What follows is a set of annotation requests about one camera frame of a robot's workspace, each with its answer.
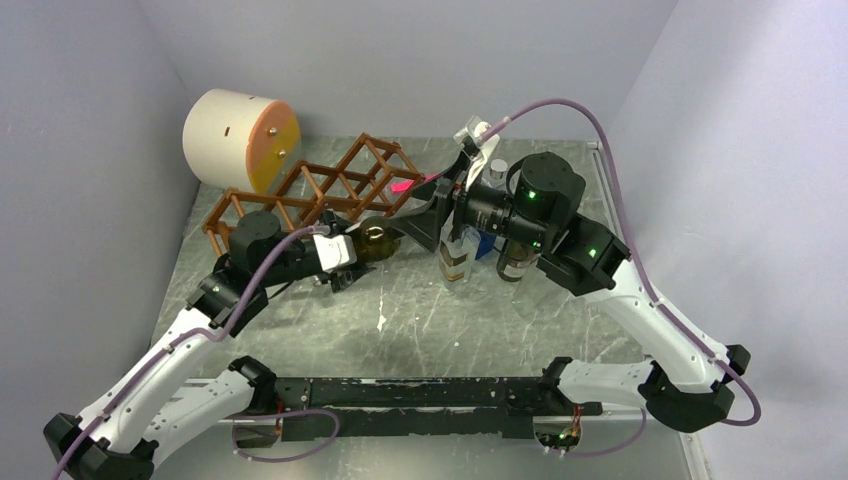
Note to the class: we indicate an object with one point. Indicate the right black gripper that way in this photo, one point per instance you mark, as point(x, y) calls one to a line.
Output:
point(424, 227)

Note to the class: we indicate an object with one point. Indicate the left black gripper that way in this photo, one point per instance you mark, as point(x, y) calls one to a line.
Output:
point(345, 277)

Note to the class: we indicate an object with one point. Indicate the dark green wine bottle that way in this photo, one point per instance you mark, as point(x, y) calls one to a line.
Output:
point(374, 240)

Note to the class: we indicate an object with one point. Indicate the clear square liquor bottle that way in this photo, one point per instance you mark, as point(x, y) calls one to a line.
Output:
point(456, 257)

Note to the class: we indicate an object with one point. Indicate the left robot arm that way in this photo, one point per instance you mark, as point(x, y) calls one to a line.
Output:
point(152, 411)

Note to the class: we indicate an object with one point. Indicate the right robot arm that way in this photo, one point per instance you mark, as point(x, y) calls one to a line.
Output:
point(686, 380)

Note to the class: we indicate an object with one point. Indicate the brown wooden wine rack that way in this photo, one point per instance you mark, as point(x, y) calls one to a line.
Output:
point(356, 186)

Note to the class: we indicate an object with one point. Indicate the blue glass bottle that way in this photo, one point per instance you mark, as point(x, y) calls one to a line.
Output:
point(487, 242)

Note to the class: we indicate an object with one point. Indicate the olive green wine bottle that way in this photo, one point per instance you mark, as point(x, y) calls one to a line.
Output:
point(515, 259)

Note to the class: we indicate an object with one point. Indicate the black base bar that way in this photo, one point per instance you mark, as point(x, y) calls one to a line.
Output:
point(358, 407)

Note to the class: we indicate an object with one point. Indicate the cream cylinder with orange face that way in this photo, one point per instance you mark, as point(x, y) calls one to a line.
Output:
point(241, 141)

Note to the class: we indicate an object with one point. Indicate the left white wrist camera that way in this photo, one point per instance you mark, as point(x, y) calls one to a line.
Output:
point(334, 250)

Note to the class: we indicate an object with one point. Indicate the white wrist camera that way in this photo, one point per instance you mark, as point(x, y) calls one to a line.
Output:
point(334, 250)
point(477, 143)

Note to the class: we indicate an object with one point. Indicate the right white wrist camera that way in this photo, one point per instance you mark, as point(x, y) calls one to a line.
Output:
point(477, 143)

